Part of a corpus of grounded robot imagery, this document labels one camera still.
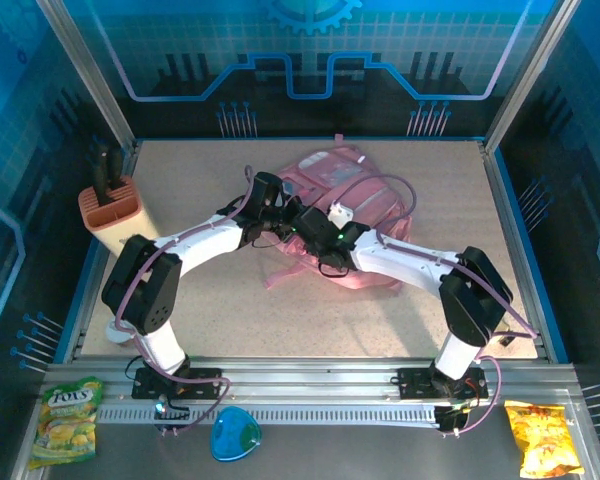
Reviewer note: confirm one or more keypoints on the pink student backpack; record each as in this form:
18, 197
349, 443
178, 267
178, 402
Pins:
375, 200

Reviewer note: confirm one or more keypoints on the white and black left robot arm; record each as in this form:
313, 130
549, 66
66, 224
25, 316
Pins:
205, 245

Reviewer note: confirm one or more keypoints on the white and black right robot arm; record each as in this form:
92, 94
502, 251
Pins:
405, 260

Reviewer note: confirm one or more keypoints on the green candy bag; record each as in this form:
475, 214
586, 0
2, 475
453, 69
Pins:
67, 425

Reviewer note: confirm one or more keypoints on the yellow chips bag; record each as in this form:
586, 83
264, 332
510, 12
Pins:
542, 440

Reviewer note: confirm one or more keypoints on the cream and terracotta knife block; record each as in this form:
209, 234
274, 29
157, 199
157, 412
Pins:
125, 225

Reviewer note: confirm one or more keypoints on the tin can with pull tab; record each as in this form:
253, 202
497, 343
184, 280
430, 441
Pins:
116, 339

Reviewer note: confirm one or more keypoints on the small black clip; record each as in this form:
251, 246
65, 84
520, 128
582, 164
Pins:
507, 337

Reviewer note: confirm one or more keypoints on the blue translucent plastic case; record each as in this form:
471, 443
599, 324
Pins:
235, 435

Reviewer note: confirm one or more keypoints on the aluminium front frame rail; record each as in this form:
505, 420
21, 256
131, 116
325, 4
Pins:
310, 380

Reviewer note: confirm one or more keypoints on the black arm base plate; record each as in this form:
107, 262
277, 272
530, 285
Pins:
205, 381
415, 382

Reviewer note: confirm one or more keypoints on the aluminium side rail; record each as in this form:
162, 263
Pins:
507, 210
77, 345

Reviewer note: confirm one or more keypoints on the aluminium frame post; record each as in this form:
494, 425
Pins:
530, 75
87, 75

